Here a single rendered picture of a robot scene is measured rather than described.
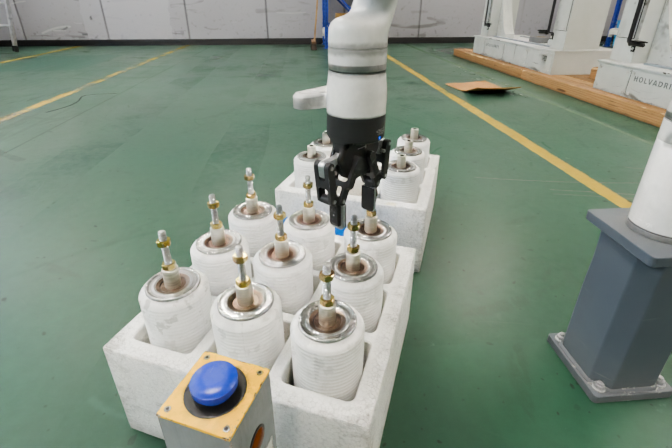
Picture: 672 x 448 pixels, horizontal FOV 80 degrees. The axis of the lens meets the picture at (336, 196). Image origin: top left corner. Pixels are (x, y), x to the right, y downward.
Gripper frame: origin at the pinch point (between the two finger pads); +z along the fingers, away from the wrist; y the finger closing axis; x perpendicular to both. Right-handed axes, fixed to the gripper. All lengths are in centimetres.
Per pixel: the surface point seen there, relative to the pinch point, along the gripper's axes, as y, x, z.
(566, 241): 77, -18, 35
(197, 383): -29.6, -6.6, 2.3
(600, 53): 352, 27, 11
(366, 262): 2.3, -0.9, 9.9
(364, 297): -2.2, -4.0, 12.2
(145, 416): -28.3, 17.5, 30.4
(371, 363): -7.4, -9.3, 17.2
